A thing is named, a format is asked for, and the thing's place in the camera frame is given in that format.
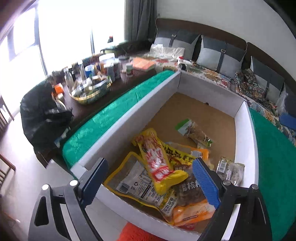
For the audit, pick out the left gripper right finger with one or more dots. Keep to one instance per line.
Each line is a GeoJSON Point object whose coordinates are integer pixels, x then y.
{"type": "Point", "coordinates": [252, 222]}

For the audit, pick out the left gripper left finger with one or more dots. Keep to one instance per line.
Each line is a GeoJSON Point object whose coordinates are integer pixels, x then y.
{"type": "Point", "coordinates": [47, 222]}

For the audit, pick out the gold walnut snack bag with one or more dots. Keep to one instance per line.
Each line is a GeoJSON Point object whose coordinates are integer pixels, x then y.
{"type": "Point", "coordinates": [189, 191]}

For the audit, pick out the orange chicken wing pack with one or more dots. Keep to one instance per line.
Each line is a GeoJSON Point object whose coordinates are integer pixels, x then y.
{"type": "Point", "coordinates": [202, 153]}

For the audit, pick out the yellow egg snack pouch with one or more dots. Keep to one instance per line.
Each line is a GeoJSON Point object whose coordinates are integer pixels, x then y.
{"type": "Point", "coordinates": [131, 180]}

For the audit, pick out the clear green chicken leg pack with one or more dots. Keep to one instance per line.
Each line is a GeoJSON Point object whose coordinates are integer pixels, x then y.
{"type": "Point", "coordinates": [190, 129]}

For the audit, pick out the orange tofu snack pack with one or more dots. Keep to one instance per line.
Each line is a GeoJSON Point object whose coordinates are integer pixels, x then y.
{"type": "Point", "coordinates": [193, 213]}

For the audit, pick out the red spicy fish snack pack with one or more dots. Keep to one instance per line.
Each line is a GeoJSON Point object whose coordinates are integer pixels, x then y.
{"type": "Point", "coordinates": [188, 226]}

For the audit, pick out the yellow chicken feet snack bag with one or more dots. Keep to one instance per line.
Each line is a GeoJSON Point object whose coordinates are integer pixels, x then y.
{"type": "Point", "coordinates": [178, 160]}

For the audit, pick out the green tablecloth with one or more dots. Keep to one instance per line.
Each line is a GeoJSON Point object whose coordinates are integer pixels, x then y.
{"type": "Point", "coordinates": [276, 165]}

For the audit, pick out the red fluffy sleeve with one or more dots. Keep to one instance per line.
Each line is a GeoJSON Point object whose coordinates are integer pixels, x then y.
{"type": "Point", "coordinates": [131, 232]}

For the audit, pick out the white cardboard box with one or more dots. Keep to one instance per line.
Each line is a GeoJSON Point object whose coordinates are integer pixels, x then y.
{"type": "Point", "coordinates": [168, 99]}

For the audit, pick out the black jacket on chair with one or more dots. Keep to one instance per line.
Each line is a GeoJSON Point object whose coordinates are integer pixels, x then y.
{"type": "Point", "coordinates": [43, 120]}

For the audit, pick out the clear plastic bag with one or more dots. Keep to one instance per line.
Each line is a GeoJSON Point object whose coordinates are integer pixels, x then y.
{"type": "Point", "coordinates": [280, 104]}

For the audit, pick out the green gold snack tray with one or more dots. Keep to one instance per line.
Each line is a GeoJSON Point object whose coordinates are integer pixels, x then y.
{"type": "Point", "coordinates": [86, 92]}

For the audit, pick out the floral dark blanket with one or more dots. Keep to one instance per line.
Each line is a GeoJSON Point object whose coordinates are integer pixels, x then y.
{"type": "Point", "coordinates": [248, 85]}

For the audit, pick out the grey cushion right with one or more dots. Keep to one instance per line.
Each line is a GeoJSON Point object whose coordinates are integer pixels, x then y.
{"type": "Point", "coordinates": [267, 79]}

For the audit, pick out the grey cushion middle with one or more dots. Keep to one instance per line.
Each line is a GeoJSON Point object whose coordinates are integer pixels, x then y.
{"type": "Point", "coordinates": [220, 56]}

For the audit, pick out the orange book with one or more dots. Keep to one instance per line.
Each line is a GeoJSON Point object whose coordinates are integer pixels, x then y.
{"type": "Point", "coordinates": [142, 64]}

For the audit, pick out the grey curtain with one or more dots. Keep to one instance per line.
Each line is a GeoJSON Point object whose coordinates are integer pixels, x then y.
{"type": "Point", "coordinates": [140, 18]}

